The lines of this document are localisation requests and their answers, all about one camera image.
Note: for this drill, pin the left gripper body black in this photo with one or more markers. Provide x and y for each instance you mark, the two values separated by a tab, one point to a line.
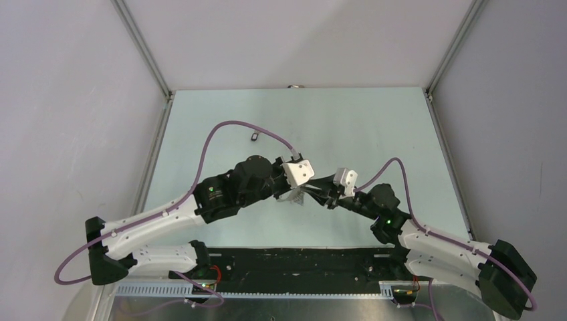
277	184

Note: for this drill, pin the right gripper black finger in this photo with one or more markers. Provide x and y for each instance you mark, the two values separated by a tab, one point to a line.
327	198
322	183

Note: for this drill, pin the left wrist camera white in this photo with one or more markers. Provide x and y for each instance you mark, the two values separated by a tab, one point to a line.
298	173

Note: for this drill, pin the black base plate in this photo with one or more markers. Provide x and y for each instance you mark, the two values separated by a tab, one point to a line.
296	271

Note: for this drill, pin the aluminium frame post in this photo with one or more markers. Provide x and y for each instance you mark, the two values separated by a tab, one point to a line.
467	23
141	45

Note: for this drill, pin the left aluminium frame post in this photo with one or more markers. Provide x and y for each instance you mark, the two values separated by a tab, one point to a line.
141	45

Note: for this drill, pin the right aluminium frame post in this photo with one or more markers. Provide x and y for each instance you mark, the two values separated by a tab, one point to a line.
467	23

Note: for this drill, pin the left controller board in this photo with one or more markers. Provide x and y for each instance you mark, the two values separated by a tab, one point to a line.
203	289

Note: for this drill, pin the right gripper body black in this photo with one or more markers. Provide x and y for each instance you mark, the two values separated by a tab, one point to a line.
356	202

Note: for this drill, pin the controller board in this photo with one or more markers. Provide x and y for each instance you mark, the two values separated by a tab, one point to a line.
203	289
404	292

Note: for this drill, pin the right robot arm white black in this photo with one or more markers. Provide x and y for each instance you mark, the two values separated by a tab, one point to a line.
496	273

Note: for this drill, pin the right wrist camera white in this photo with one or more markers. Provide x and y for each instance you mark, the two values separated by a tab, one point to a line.
345	180

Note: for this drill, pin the right controller board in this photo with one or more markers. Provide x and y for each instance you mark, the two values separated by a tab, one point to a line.
404	292

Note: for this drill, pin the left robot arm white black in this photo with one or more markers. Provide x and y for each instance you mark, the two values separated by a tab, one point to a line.
120	248

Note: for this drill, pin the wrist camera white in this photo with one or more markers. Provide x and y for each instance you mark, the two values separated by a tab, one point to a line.
345	180
298	173

